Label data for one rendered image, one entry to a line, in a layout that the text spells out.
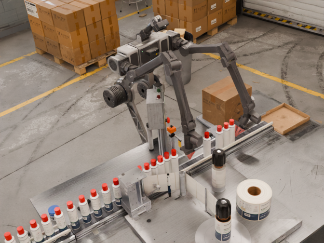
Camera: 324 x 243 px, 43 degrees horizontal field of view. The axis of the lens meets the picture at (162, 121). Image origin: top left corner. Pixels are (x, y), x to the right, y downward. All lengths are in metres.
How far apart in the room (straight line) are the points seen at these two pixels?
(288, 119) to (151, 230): 1.51
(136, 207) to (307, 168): 1.20
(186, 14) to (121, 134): 2.40
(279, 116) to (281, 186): 0.79
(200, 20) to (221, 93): 3.40
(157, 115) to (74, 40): 3.53
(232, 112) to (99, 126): 2.11
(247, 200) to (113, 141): 2.44
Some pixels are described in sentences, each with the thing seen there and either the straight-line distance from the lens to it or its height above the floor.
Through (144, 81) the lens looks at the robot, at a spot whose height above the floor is 1.20.
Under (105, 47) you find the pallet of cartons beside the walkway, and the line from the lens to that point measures 6.17.
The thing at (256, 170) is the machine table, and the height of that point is 0.83.
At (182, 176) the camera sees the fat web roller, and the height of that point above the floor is 1.05.
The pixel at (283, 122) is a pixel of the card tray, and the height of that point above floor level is 0.83.
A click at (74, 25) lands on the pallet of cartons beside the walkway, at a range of 5.76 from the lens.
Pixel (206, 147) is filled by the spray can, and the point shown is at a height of 0.98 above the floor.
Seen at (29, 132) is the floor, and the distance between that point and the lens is 5.05.
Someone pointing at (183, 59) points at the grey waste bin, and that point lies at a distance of 5.26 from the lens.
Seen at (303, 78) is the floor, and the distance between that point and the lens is 5.68.
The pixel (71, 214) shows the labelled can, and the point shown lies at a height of 1.02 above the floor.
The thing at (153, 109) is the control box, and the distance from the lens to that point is 2.41.
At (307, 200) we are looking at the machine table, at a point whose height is 0.83.
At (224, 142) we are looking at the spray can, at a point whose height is 0.94.
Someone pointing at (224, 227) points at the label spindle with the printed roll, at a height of 1.03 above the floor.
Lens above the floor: 2.76
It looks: 35 degrees down
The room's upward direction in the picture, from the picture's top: 5 degrees counter-clockwise
